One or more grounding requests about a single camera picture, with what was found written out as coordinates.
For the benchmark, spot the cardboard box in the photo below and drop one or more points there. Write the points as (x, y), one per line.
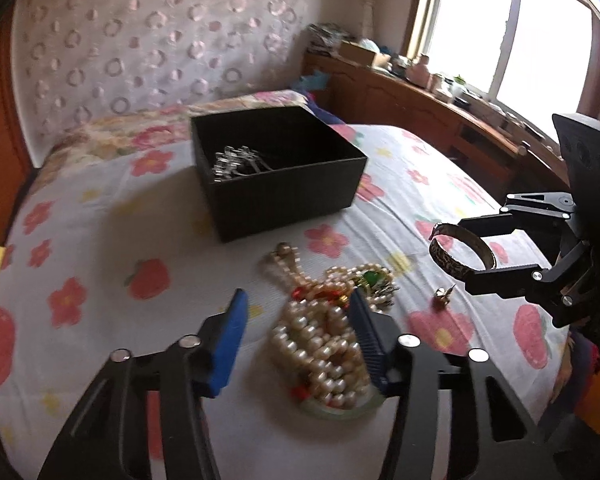
(362, 52)

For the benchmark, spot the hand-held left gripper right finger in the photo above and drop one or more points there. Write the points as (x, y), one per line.
(369, 342)

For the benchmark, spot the wooden cabinet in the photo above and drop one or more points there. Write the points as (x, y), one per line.
(430, 110)

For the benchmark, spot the pink circle pattern headboard cover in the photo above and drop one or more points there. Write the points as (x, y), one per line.
(145, 45)

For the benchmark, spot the window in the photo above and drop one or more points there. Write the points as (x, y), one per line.
(500, 30)

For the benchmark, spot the dark patterned metal bangle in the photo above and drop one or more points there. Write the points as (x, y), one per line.
(452, 260)

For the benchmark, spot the colourful printed cloth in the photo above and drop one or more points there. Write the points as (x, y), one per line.
(592, 390)

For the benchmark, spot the blue cloth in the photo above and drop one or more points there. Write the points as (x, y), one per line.
(314, 81)

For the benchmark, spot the green and silver brooch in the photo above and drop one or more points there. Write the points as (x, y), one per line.
(380, 285)

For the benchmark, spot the white ceramic jars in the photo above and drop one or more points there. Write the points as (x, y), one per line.
(430, 75)

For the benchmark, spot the wooden headboard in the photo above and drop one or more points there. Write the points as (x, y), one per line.
(0, 125)

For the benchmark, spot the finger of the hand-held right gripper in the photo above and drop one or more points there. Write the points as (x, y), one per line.
(520, 220)
(510, 280)

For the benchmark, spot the floral bed sheet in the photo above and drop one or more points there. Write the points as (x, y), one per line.
(130, 240)

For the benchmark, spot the black jewelry box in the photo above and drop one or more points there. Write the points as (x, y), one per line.
(280, 195)

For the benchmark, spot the small silver earring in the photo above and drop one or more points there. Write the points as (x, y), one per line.
(442, 297)

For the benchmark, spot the floral pillow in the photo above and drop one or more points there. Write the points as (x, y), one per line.
(130, 135)

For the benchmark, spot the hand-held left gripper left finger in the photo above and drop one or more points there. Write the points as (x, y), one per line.
(226, 347)

